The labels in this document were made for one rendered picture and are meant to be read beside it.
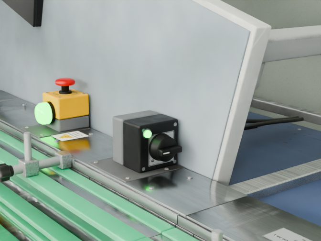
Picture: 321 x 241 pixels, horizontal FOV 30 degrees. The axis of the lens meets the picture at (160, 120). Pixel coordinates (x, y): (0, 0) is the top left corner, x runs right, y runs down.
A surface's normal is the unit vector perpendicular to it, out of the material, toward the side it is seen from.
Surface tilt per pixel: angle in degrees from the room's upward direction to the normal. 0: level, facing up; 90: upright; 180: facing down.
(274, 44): 90
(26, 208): 90
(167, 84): 0
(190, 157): 0
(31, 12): 3
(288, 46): 90
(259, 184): 90
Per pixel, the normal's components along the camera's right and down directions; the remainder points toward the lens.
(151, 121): 0.01, -0.97
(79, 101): 0.61, 0.21
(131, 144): -0.79, 0.15
